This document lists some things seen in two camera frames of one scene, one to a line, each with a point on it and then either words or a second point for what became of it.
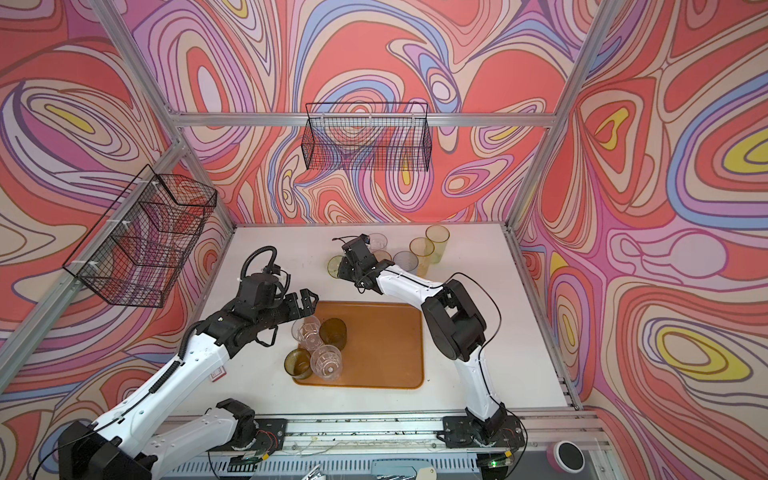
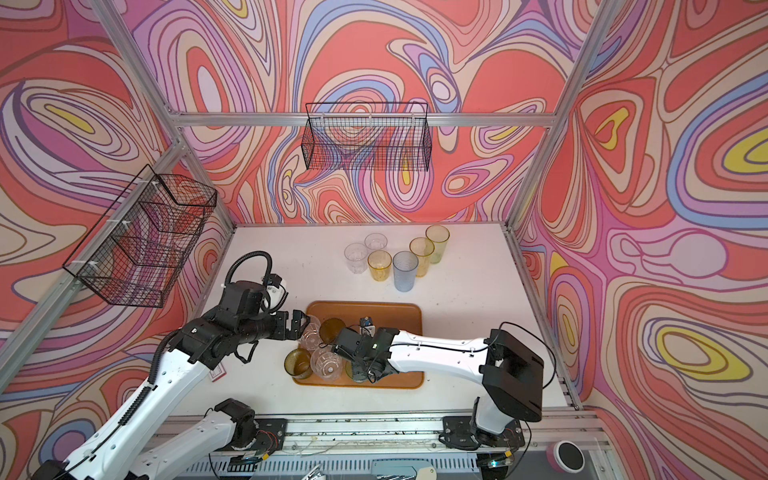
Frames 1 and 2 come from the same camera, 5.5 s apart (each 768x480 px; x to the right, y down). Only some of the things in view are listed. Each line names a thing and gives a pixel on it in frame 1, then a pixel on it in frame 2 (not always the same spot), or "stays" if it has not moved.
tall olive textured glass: x=333 y=331 stays
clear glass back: x=326 y=362 stays
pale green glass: x=333 y=265 to x=357 y=372
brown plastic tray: x=384 y=345 stays
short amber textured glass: x=297 y=364 stays
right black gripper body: x=348 y=271 to x=372 y=376
